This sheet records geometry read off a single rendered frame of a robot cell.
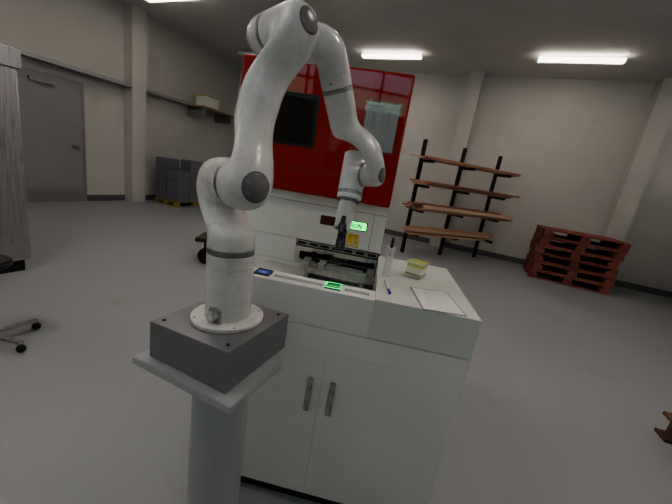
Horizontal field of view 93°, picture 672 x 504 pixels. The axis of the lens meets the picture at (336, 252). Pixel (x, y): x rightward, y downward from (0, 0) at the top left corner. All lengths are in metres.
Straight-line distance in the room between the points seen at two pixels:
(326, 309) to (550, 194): 7.34
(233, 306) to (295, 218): 0.94
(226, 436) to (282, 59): 0.99
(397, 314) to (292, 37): 0.83
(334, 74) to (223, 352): 0.78
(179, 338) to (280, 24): 0.76
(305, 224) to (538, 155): 6.90
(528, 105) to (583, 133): 1.18
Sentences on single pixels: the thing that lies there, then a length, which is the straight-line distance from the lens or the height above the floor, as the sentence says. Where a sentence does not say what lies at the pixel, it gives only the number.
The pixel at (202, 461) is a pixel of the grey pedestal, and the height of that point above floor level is 0.51.
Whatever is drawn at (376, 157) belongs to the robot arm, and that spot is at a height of 1.41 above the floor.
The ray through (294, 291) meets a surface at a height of 0.93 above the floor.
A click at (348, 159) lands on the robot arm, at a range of 1.09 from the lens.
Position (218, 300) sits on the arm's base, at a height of 1.00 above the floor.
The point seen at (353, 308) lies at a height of 0.92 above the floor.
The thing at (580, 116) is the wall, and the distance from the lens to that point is 8.36.
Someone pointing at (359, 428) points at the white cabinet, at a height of 0.45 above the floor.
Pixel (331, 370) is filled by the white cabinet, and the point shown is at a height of 0.66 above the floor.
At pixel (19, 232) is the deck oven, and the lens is 4.06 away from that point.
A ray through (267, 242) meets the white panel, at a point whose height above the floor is 0.92.
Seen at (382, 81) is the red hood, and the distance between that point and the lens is 1.65.
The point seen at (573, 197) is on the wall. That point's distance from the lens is 8.24.
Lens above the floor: 1.36
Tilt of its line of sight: 14 degrees down
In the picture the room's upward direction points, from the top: 9 degrees clockwise
